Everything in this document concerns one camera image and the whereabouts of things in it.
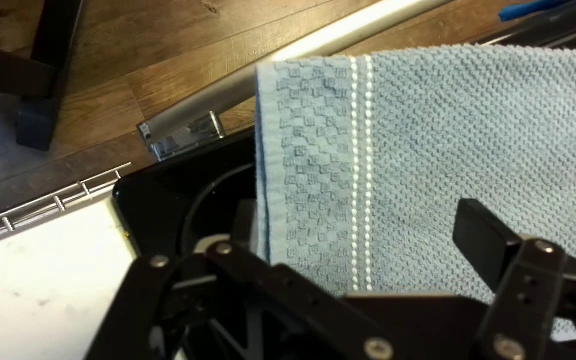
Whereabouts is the silver oven door handle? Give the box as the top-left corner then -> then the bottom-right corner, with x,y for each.
139,0 -> 449,162

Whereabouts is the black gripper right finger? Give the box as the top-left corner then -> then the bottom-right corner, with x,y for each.
452,198 -> 576,360

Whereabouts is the light blue towel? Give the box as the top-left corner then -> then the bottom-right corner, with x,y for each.
254,46 -> 576,300

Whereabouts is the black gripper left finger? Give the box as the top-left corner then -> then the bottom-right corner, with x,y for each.
86,241 -> 396,360

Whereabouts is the black glass-top stove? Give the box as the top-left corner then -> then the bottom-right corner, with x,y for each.
113,131 -> 257,260

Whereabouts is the bright blue towel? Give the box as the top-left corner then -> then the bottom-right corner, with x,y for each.
498,0 -> 576,22

